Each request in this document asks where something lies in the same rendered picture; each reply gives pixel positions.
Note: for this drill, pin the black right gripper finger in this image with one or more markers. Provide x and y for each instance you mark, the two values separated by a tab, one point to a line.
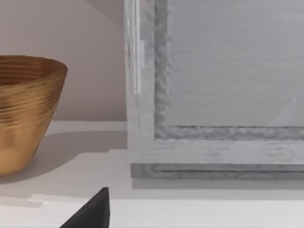
96	211

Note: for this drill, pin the brown wooden bowl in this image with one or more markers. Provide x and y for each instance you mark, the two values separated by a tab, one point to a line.
22	114

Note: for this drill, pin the grey wooden cabinet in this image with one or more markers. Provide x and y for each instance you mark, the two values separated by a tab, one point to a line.
213	95

